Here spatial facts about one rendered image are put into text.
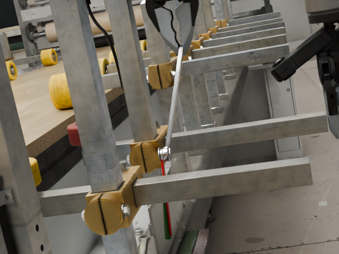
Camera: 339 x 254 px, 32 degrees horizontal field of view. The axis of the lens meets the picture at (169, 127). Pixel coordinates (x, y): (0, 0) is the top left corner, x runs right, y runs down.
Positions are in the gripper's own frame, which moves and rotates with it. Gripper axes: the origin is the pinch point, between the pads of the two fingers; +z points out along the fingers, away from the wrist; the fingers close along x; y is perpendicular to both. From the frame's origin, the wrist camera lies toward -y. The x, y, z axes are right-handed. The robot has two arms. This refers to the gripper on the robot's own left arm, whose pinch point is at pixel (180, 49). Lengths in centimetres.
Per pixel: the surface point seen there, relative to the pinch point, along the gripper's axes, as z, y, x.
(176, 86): 5.6, -4.6, 1.1
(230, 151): 90, 262, 25
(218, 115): 31, 91, 7
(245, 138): 16.8, -2.2, -8.8
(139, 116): 9.4, -6.4, 7.7
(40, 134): 10.6, -2.2, 27.8
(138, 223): 38.7, 21.3, 20.3
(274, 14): 6, 173, -15
